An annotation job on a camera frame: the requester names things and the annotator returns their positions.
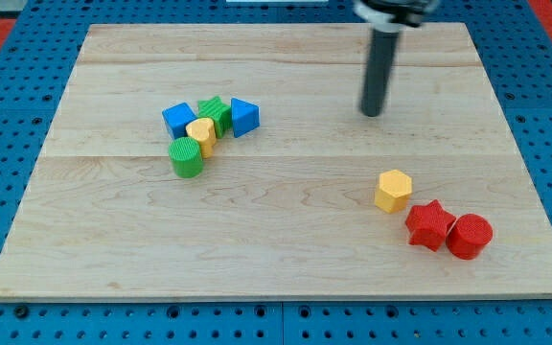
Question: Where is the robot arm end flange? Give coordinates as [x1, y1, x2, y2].
[353, 0, 441, 33]

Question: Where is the yellow hexagon block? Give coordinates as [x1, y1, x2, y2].
[374, 170, 413, 214]

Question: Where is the blue triangle block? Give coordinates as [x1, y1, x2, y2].
[231, 98, 260, 138]

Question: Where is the green star block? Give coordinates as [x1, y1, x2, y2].
[197, 96, 232, 139]

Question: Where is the yellow heart block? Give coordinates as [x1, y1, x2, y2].
[185, 118, 217, 158]

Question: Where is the light wooden board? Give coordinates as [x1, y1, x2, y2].
[0, 23, 552, 303]

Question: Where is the green cylinder block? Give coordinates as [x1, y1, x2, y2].
[168, 137, 203, 178]

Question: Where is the blue cube block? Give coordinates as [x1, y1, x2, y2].
[162, 103, 196, 140]

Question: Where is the red star block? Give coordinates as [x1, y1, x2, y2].
[405, 199, 456, 252]

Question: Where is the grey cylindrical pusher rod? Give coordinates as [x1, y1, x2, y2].
[359, 29, 400, 117]

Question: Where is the red cylinder block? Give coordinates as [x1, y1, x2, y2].
[446, 214, 494, 260]

